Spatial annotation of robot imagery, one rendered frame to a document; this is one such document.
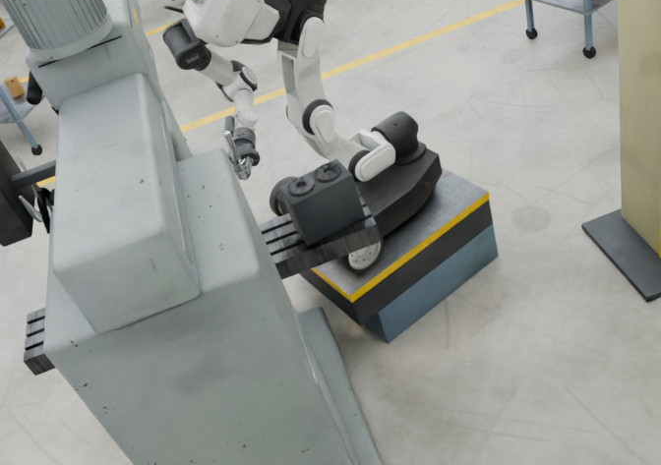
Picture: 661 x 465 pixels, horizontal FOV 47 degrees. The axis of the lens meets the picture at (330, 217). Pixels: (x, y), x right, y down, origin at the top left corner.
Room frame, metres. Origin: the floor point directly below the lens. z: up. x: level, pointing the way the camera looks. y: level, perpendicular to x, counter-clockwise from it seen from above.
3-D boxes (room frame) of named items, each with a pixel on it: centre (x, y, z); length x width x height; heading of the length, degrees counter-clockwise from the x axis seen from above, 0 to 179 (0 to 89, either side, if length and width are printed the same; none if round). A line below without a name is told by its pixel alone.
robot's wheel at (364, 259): (2.26, -0.07, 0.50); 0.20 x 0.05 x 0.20; 114
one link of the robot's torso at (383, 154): (2.62, -0.22, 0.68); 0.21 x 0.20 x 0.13; 114
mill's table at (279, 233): (1.99, 0.49, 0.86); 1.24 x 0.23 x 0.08; 93
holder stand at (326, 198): (1.99, 0.01, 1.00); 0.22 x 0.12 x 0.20; 103
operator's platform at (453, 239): (2.60, -0.18, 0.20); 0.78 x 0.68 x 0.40; 114
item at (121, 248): (1.49, 0.42, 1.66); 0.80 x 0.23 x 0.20; 3
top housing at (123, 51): (1.97, 0.44, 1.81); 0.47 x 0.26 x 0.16; 3
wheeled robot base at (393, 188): (2.61, -0.19, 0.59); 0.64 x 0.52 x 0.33; 114
